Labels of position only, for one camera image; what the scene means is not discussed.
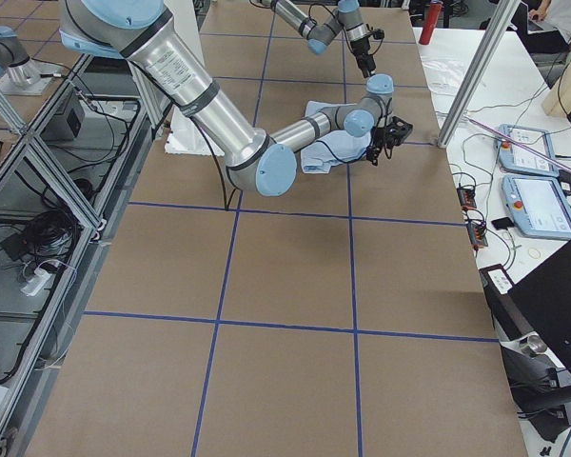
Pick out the blue teach pendant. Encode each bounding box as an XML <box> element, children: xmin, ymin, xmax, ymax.
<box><xmin>502</xmin><ymin>174</ymin><xmax>571</xmax><ymax>240</ymax></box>
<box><xmin>496</xmin><ymin>124</ymin><xmax>559</xmax><ymax>177</ymax></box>

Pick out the far blue teach pendant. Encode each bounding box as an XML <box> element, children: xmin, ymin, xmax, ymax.
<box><xmin>496</xmin><ymin>124</ymin><xmax>559</xmax><ymax>177</ymax></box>

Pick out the black laptop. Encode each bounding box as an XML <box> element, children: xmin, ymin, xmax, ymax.
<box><xmin>480</xmin><ymin>240</ymin><xmax>571</xmax><ymax>442</ymax></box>

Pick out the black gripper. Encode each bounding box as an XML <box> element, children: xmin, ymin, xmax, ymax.
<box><xmin>351</xmin><ymin>38</ymin><xmax>376</xmax><ymax>76</ymax></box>
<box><xmin>364</xmin><ymin>126</ymin><xmax>391</xmax><ymax>165</ymax></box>

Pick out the reacher grabber stick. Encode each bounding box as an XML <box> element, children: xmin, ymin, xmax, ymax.
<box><xmin>463</xmin><ymin>116</ymin><xmax>571</xmax><ymax>182</ymax></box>

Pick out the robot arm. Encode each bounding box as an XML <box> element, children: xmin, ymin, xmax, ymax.
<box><xmin>250</xmin><ymin>1</ymin><xmax>384</xmax><ymax>78</ymax></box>
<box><xmin>59</xmin><ymin>1</ymin><xmax>393</xmax><ymax>196</ymax></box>

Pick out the seated person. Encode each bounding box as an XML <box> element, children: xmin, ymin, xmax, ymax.
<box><xmin>516</xmin><ymin>0</ymin><xmax>571</xmax><ymax>53</ymax></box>

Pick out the clear plastic bag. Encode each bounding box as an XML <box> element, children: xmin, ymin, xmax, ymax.
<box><xmin>421</xmin><ymin>56</ymin><xmax>466</xmax><ymax>96</ymax></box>

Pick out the light blue striped shirt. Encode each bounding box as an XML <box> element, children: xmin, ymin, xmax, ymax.
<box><xmin>300</xmin><ymin>100</ymin><xmax>377</xmax><ymax>174</ymax></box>

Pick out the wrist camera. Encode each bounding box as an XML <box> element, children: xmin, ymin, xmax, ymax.
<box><xmin>369</xmin><ymin>29</ymin><xmax>384</xmax><ymax>40</ymax></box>
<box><xmin>384</xmin><ymin>116</ymin><xmax>413</xmax><ymax>149</ymax></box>

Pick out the near blue teach pendant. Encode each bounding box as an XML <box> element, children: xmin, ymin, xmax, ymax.
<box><xmin>502</xmin><ymin>174</ymin><xmax>571</xmax><ymax>240</ymax></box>

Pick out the red bottle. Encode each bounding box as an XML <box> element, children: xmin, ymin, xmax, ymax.
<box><xmin>418</xmin><ymin>0</ymin><xmax>443</xmax><ymax>46</ymax></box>

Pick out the aluminium frame post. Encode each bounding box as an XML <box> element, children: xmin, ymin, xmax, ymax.
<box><xmin>437</xmin><ymin>0</ymin><xmax>520</xmax><ymax>149</ymax></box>

